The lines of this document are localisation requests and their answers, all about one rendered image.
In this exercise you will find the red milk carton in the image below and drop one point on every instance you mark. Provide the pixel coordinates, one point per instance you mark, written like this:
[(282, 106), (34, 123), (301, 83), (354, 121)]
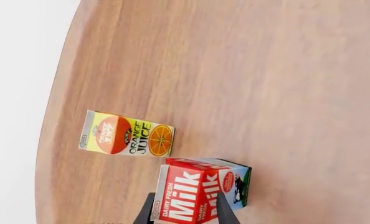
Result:
[(185, 193)]

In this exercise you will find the yellow orange juice carton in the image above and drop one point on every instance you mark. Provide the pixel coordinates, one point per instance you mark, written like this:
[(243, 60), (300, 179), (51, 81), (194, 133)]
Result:
[(126, 134)]

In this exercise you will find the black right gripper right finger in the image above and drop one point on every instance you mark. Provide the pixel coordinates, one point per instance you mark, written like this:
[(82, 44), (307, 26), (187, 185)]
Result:
[(226, 210)]

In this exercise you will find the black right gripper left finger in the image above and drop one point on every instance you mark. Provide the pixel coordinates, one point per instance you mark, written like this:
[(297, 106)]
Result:
[(145, 212)]

